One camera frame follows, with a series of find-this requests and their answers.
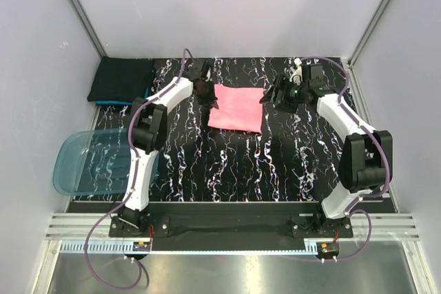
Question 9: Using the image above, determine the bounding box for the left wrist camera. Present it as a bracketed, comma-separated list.
[205, 68, 212, 81]

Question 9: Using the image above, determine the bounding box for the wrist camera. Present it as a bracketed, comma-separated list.
[205, 68, 212, 81]
[289, 58, 302, 85]

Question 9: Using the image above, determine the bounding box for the blue plastic bin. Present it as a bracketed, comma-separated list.
[52, 127, 160, 197]

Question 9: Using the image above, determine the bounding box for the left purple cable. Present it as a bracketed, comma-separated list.
[84, 48, 194, 290]

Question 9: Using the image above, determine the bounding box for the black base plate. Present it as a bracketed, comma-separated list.
[109, 202, 353, 239]

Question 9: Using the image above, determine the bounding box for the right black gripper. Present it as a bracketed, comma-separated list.
[259, 74, 308, 114]

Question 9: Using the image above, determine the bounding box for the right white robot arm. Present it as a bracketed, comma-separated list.
[260, 58, 393, 237]

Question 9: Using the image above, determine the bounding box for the folded black t shirt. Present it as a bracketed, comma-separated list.
[87, 56, 156, 102]

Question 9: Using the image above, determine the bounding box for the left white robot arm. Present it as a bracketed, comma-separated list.
[117, 59, 218, 236]

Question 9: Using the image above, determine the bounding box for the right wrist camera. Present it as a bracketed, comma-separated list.
[289, 58, 302, 85]

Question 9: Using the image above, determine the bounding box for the aluminium frame rail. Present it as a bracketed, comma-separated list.
[45, 213, 420, 255]

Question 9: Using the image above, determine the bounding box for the pink t shirt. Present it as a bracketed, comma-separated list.
[207, 84, 264, 134]

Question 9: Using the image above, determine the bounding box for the folded blue t shirt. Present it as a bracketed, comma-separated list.
[95, 81, 152, 105]

